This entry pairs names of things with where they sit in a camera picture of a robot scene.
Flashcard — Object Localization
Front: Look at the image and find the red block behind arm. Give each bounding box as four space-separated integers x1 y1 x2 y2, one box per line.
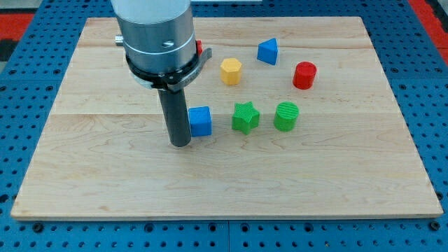
196 40 203 56

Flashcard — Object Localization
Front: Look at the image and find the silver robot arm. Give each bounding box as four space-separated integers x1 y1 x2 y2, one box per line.
111 0 197 74

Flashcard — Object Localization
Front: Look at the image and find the yellow hexagon block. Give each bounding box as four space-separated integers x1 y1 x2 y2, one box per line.
220 58 242 85

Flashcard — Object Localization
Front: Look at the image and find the blue triangle block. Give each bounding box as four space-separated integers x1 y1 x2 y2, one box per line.
257 38 278 65

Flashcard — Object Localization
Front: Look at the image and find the green star block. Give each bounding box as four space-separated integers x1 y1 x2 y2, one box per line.
232 101 260 135

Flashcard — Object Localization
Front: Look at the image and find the blue cube block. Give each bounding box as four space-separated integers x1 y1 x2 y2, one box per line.
188 106 212 137

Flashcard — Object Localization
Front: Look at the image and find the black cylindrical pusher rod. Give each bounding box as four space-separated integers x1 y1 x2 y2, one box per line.
157 90 191 147

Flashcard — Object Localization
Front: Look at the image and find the green cylinder block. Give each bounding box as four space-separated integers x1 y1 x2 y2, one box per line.
274 101 300 132

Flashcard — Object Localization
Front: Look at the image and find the wooden board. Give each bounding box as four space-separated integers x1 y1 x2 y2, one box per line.
10 17 443 221

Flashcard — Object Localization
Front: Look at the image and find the red cylinder block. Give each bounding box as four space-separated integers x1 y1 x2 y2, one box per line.
293 62 317 90

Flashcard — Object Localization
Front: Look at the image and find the black clamp ring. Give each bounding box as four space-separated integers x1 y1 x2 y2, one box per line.
125 47 214 93

